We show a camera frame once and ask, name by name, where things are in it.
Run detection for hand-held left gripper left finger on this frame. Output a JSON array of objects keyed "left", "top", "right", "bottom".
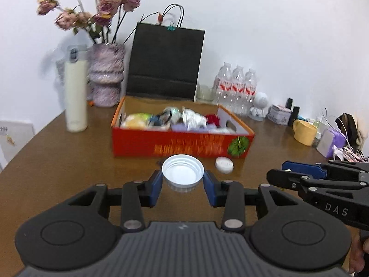
[{"left": 62, "top": 170, "right": 164, "bottom": 234}]

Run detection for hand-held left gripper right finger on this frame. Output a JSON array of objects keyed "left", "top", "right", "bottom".
[{"left": 203, "top": 170, "right": 302, "bottom": 234}]

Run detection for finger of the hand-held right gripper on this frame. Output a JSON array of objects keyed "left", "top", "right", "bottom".
[
  {"left": 266, "top": 169, "right": 369, "bottom": 200},
  {"left": 281, "top": 160, "right": 369, "bottom": 179}
]

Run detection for small white round cap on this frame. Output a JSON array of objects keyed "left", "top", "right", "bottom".
[{"left": 215, "top": 156, "right": 234, "bottom": 174}]

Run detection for white ribbed jar lid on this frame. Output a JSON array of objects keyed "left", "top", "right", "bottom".
[{"left": 161, "top": 155, "right": 205, "bottom": 194}]

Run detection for orange cardboard box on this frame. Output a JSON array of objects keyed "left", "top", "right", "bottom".
[{"left": 111, "top": 96, "right": 255, "bottom": 159}]

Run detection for white yellow plush sheep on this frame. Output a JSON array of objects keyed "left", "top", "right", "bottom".
[{"left": 120, "top": 112, "right": 171, "bottom": 130}]

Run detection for clear plastic bag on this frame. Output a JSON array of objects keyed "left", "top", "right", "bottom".
[{"left": 163, "top": 107, "right": 207, "bottom": 130}]

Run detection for wooden desktop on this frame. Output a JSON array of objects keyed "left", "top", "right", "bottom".
[{"left": 0, "top": 96, "right": 369, "bottom": 277}]

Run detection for person's right hand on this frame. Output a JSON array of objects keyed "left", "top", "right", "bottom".
[{"left": 348, "top": 230, "right": 369, "bottom": 275}]

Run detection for yellow mug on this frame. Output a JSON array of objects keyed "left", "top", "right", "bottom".
[{"left": 292, "top": 119, "right": 318, "bottom": 147}]

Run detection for purple white box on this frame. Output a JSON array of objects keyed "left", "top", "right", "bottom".
[{"left": 316, "top": 128, "right": 347, "bottom": 159}]

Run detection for pink printed packet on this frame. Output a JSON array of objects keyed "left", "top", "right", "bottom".
[{"left": 331, "top": 146, "right": 368, "bottom": 162}]

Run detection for printed tin box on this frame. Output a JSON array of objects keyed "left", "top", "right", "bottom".
[{"left": 267, "top": 104, "right": 292, "bottom": 126}]

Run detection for brown bag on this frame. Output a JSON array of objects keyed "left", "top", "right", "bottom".
[{"left": 336, "top": 112, "right": 369, "bottom": 151}]

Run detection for white robot figurine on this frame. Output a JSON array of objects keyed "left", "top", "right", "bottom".
[{"left": 248, "top": 92, "right": 269, "bottom": 121}]

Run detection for clear water bottle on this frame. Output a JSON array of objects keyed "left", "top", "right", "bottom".
[
  {"left": 231, "top": 65, "right": 246, "bottom": 115},
  {"left": 244, "top": 69, "right": 258, "bottom": 116},
  {"left": 213, "top": 62, "right": 234, "bottom": 112}
]

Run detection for clear glass cup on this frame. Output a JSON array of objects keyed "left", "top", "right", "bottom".
[{"left": 197, "top": 84, "right": 217, "bottom": 102}]

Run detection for purple white vase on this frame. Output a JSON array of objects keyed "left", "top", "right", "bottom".
[{"left": 87, "top": 43, "right": 126, "bottom": 108}]

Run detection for white thermos bottle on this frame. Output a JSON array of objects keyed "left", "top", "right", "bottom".
[{"left": 64, "top": 45, "right": 89, "bottom": 133}]

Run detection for black paper bag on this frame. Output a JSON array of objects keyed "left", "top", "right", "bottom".
[{"left": 126, "top": 4, "right": 206, "bottom": 102}]

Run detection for white printed calendar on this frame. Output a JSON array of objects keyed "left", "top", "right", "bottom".
[{"left": 0, "top": 120, "right": 36, "bottom": 171}]

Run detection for dried pink flower bouquet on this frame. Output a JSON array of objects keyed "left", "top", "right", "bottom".
[{"left": 37, "top": 0, "right": 142, "bottom": 45}]

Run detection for white cable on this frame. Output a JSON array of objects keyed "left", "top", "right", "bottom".
[{"left": 321, "top": 107, "right": 357, "bottom": 154}]

